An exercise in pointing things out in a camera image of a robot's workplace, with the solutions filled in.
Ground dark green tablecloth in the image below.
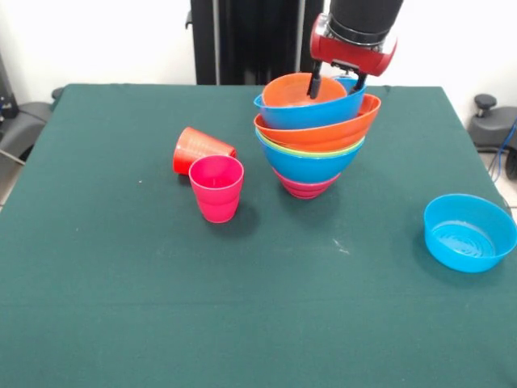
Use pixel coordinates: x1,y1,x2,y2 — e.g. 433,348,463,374
0,82,517,388

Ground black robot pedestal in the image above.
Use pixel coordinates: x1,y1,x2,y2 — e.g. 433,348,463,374
185,0,330,86

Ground black stand base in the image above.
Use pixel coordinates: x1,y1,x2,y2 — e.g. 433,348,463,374
0,100,53,157
468,93,517,153

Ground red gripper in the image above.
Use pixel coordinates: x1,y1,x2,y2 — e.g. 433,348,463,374
306,14,398,100

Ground red plastic cup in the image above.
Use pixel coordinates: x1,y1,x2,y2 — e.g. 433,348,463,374
172,126,238,176

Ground large orange plastic bowl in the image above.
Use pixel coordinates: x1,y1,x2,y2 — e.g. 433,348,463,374
253,93,382,154

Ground pink plastic bowl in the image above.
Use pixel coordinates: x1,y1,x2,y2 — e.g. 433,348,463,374
272,167,343,200

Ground small blue flat-bottomed bowl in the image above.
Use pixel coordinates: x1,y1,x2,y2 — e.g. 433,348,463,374
423,193,517,274

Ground large blue plastic bowl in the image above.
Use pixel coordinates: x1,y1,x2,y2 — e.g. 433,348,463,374
253,76,368,131
254,135,367,185

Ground blue cable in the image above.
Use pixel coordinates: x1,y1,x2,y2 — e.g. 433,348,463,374
490,120,517,179

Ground pink plastic cup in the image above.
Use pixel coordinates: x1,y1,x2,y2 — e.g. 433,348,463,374
188,154,246,224

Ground green plastic bowl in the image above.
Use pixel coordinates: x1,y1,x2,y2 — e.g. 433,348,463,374
258,135,366,159

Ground small orange flat-bottomed bowl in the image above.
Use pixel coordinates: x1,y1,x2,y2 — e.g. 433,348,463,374
262,73,348,109

